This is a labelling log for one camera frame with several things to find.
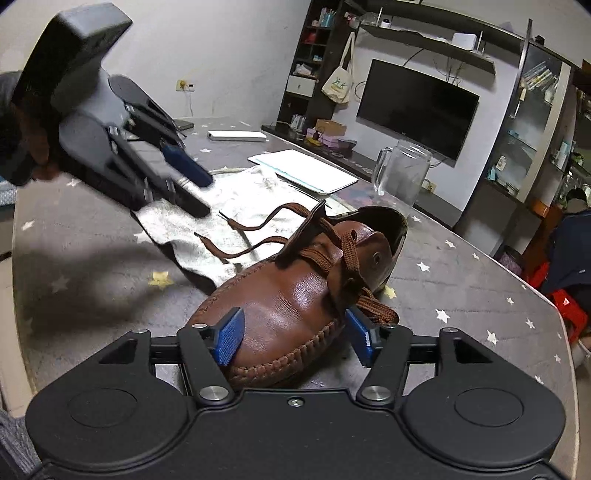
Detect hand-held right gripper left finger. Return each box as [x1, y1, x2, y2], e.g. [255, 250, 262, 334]
[92, 307, 245, 408]

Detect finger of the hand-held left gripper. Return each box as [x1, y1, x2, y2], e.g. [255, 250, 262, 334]
[158, 142, 214, 188]
[151, 178, 212, 219]

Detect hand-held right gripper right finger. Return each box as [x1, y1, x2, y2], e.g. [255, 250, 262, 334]
[345, 306, 498, 408]

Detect brown leather shoe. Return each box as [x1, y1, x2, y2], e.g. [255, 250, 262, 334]
[187, 200, 409, 392]

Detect brown shoelace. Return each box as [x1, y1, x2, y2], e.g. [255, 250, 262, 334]
[196, 202, 400, 329]

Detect person's left hand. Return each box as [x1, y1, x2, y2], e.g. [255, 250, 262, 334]
[15, 107, 51, 182]

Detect white cloth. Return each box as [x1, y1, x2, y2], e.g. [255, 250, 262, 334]
[131, 165, 354, 291]

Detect white long box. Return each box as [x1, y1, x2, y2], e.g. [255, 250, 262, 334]
[207, 130, 267, 142]

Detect white paper sheets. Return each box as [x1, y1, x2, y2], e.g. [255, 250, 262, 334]
[248, 148, 359, 193]

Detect grey star-patterned table cover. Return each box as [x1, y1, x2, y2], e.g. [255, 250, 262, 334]
[11, 115, 578, 462]

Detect pink flat boxes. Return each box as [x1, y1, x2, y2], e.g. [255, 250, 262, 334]
[307, 129, 356, 149]

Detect clear glass jar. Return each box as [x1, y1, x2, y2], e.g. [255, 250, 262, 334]
[372, 141, 433, 208]

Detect purple patterned waste bin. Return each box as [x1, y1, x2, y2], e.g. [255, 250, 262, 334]
[499, 247, 527, 278]

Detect white tote bag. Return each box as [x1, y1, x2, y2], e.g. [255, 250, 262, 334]
[321, 32, 356, 106]

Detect dark open shelf unit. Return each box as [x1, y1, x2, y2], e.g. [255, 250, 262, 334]
[277, 0, 365, 134]

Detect black television console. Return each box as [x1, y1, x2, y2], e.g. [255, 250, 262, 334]
[261, 122, 462, 227]

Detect red plastic stool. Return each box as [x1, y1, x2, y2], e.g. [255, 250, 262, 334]
[526, 263, 578, 342]

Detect black television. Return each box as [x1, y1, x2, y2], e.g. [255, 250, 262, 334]
[356, 58, 480, 167]

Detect glass display cabinet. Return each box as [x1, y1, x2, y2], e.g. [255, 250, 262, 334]
[455, 18, 578, 232]

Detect white router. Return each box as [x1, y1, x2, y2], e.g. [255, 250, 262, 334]
[451, 32, 481, 51]

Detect black wall shelf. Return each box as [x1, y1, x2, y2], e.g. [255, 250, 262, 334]
[358, 21, 496, 75]

